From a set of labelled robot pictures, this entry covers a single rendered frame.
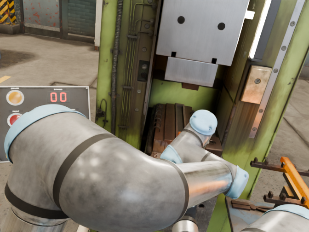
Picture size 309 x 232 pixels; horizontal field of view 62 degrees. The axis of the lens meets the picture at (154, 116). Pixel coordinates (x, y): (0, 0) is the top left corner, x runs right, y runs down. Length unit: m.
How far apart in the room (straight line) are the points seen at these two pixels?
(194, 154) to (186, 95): 0.97
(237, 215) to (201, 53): 0.74
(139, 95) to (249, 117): 0.55
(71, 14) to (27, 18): 1.16
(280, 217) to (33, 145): 0.40
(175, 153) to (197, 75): 0.47
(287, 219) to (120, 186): 0.30
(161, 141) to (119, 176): 0.90
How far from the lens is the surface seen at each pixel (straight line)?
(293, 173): 1.22
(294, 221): 0.51
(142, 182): 0.31
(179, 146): 0.69
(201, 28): 1.03
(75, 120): 0.37
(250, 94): 1.27
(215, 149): 1.23
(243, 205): 1.37
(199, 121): 0.72
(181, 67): 1.05
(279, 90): 1.33
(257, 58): 1.21
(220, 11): 1.03
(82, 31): 7.38
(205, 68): 1.06
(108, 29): 1.20
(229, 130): 1.35
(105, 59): 1.23
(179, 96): 1.61
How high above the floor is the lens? 1.60
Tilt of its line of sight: 26 degrees down
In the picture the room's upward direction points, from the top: 9 degrees clockwise
